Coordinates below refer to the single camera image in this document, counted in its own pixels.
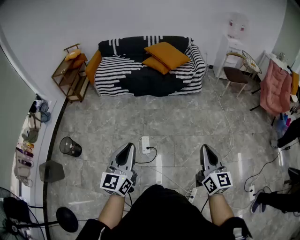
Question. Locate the orange sofa with striped cover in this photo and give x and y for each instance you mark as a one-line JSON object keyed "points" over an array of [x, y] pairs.
{"points": [[140, 79]]}

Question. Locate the brown seat wooden chair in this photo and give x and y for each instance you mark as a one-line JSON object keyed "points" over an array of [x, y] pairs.
{"points": [[235, 75]]}

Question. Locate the clear water dispenser bottle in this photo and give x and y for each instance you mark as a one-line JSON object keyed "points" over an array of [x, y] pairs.
{"points": [[237, 25]]}

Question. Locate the black mesh waste bin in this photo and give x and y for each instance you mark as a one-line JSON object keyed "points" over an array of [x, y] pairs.
{"points": [[70, 147]]}

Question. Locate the orange cushion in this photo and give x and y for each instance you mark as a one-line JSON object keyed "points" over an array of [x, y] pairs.
{"points": [[154, 65], [167, 55]]}

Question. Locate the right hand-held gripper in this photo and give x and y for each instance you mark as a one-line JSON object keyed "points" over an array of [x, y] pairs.
{"points": [[218, 184]]}

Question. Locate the white power strip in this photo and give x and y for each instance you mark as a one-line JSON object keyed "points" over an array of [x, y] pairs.
{"points": [[193, 194], [252, 190], [145, 141]]}

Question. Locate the beige handbag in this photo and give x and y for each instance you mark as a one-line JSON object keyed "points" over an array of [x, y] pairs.
{"points": [[34, 120]]}

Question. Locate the black standing fan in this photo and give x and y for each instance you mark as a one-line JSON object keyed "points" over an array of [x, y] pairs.
{"points": [[66, 219]]}

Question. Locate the white water dispenser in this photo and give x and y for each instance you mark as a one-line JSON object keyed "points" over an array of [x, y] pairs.
{"points": [[225, 56]]}

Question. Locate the black metal frame chair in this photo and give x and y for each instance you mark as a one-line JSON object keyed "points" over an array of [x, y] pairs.
{"points": [[255, 108]]}

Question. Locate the olive green bag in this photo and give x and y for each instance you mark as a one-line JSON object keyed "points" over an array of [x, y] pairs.
{"points": [[31, 137]]}

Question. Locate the colourful plastic bags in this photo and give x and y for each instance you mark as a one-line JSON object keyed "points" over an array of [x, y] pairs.
{"points": [[284, 124]]}

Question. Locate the person's right forearm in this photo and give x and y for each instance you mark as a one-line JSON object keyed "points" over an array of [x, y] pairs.
{"points": [[220, 208]]}

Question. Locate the person's left forearm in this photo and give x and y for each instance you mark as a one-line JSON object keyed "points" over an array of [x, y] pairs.
{"points": [[111, 211]]}

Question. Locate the pink blanket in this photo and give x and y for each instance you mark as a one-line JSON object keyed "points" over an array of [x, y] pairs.
{"points": [[275, 89]]}

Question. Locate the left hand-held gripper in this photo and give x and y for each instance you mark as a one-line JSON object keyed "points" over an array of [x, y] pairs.
{"points": [[110, 184]]}

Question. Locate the mustard yellow cloth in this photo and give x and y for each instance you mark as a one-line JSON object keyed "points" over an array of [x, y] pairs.
{"points": [[294, 82]]}

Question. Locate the grey-blue clothes bundle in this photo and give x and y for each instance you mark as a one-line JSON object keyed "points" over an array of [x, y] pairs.
{"points": [[44, 112]]}

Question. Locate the person's black clothing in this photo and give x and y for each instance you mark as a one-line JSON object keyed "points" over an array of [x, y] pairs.
{"points": [[164, 215]]}

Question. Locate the cream handbag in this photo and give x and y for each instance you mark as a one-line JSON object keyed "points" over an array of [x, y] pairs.
{"points": [[22, 173]]}

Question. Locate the yellow plush toy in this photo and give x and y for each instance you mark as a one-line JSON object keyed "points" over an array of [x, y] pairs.
{"points": [[72, 55]]}

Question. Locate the wooden shelf trolley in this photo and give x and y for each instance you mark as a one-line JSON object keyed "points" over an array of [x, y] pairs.
{"points": [[70, 79]]}

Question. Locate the brown plush toy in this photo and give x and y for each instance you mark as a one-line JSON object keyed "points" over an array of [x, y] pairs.
{"points": [[78, 61]]}

